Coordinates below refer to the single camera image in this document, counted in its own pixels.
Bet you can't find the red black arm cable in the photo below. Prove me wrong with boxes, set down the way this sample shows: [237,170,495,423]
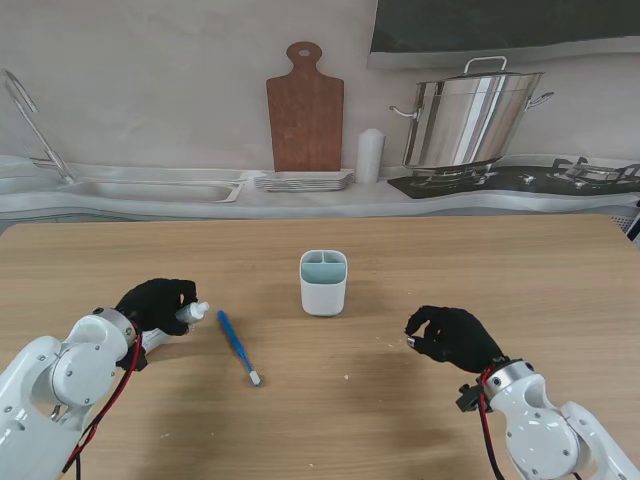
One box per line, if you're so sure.
[62,334,144,480]
[478,367,505,480]

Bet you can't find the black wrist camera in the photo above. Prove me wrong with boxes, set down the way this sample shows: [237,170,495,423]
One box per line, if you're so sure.
[119,343,149,372]
[455,382,494,414]

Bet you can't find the printed kitchen backdrop banner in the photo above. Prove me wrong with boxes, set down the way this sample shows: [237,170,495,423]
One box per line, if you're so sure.
[0,0,640,237]

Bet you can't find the red black right arm cable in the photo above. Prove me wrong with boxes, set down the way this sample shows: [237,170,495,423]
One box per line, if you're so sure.
[478,367,505,480]

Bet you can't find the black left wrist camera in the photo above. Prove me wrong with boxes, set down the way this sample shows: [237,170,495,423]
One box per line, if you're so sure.
[119,343,149,372]

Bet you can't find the white toothbrush holder cup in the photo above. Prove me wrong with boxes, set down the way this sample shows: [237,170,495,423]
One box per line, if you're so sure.
[299,249,349,318]

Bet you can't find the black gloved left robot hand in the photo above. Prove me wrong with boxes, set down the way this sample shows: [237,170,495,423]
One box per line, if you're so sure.
[113,278,199,337]

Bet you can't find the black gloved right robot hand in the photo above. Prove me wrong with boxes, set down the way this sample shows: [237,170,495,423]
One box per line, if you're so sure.
[402,305,510,375]

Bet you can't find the blue toothbrush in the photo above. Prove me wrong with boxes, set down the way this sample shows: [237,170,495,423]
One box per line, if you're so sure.
[215,309,262,387]

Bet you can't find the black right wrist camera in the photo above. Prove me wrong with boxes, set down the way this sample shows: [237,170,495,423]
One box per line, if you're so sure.
[455,382,494,414]

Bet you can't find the red black left arm cable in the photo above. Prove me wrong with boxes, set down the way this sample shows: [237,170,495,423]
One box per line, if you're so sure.
[62,334,144,480]

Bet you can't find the white toothpaste tube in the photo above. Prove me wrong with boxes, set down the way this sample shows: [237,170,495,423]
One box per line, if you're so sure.
[139,301,210,352]

